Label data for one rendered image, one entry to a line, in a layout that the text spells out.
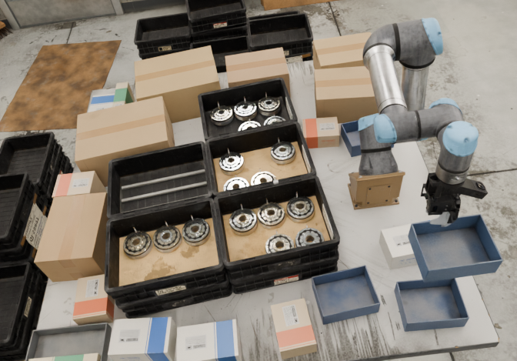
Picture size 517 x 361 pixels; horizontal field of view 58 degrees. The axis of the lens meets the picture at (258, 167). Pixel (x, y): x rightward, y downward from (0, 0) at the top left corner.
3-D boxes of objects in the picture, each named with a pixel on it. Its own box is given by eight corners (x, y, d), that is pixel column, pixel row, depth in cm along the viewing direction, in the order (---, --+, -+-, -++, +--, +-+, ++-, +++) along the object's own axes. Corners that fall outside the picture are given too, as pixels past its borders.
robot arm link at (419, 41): (387, 128, 190) (390, 15, 147) (425, 122, 187) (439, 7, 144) (391, 151, 183) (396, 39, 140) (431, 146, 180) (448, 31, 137)
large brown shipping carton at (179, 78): (217, 75, 256) (210, 45, 241) (225, 111, 237) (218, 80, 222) (145, 91, 254) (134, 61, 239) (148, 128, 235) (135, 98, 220)
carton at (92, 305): (85, 287, 180) (78, 278, 175) (116, 282, 180) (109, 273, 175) (80, 327, 170) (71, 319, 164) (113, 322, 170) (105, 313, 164)
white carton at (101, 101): (99, 108, 249) (92, 95, 242) (121, 105, 248) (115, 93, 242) (91, 135, 236) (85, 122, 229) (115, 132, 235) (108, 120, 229)
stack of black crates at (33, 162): (31, 174, 300) (3, 137, 275) (77, 168, 300) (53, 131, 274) (15, 225, 274) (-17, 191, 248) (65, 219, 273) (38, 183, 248)
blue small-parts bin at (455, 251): (474, 226, 138) (481, 213, 133) (495, 272, 128) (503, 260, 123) (407, 235, 138) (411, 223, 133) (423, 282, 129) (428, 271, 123)
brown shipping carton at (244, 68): (284, 71, 253) (282, 47, 241) (290, 98, 238) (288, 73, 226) (229, 80, 253) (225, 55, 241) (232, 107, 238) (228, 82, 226)
